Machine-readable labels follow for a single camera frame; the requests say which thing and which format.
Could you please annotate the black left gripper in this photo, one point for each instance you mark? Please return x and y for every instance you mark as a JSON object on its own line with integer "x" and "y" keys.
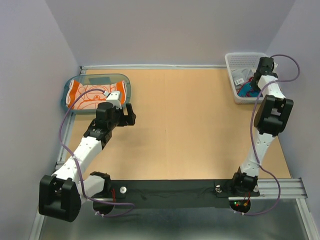
{"x": 126, "y": 120}

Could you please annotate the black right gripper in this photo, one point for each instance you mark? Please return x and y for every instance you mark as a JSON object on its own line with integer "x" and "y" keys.
{"x": 254, "y": 83}

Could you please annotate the orange and white towel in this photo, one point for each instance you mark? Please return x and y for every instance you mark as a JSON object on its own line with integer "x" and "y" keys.
{"x": 90, "y": 100}

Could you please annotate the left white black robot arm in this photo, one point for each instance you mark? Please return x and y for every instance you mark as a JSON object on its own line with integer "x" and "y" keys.
{"x": 62, "y": 194}

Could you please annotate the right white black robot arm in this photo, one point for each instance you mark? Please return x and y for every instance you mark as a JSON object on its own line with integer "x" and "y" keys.
{"x": 265, "y": 125}

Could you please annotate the grey folded cloth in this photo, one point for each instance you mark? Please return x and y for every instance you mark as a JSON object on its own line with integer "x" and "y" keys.
{"x": 241, "y": 76}

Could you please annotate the white perforated plastic basket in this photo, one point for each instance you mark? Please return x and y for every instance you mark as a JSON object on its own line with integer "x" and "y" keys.
{"x": 241, "y": 67}

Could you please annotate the teal and red cloth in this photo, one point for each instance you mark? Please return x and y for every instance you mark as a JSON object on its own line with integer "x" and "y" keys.
{"x": 247, "y": 91}

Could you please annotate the teal translucent plastic tub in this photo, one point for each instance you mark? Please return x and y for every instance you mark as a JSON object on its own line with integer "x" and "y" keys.
{"x": 87, "y": 91}

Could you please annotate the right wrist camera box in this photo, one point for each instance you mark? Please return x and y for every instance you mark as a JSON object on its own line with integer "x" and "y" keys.
{"x": 275, "y": 65}

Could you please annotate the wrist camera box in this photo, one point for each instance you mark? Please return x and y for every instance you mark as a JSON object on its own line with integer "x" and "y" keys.
{"x": 275, "y": 65}
{"x": 114, "y": 98}

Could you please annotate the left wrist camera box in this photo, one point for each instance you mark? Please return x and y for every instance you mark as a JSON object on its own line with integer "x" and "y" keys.
{"x": 114, "y": 98}

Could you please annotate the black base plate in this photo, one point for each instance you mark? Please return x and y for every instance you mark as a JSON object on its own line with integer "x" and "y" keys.
{"x": 172, "y": 194}

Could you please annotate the aluminium frame rail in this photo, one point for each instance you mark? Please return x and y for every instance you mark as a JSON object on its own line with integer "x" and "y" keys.
{"x": 96, "y": 186}

